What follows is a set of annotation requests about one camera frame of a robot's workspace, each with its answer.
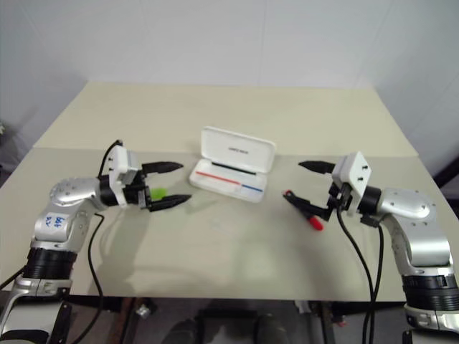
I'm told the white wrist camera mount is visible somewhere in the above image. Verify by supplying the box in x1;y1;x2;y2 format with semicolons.
331;150;373;216
108;145;144;208

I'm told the red and blue pencil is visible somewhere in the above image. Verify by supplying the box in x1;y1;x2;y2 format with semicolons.
194;171;268;191

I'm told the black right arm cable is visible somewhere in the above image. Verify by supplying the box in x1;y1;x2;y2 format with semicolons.
336;206;376;344
362;224;385;344

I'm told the white open pencil case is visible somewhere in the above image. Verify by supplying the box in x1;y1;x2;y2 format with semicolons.
188;125;277;204

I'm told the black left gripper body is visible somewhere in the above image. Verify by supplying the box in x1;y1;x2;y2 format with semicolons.
123;171;153;211

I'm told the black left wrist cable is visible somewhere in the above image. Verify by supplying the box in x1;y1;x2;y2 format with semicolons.
97;139;123;180

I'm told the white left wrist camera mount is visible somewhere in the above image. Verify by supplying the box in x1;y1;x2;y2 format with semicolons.
108;145;144;208

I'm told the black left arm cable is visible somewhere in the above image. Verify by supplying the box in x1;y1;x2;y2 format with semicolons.
87;212;105;316

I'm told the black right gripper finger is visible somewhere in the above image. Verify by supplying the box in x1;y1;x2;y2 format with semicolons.
292;193;333;221
298;160;337;176

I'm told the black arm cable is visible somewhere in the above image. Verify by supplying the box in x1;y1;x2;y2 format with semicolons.
362;224;385;344
87;212;105;316
336;206;376;344

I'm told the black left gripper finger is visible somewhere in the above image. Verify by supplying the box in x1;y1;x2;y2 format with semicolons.
148;193;193;214
141;161;184;177

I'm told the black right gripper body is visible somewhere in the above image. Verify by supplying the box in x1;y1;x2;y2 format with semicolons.
325;181;355;218

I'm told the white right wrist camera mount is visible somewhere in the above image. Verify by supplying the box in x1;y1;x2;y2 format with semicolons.
331;150;373;216

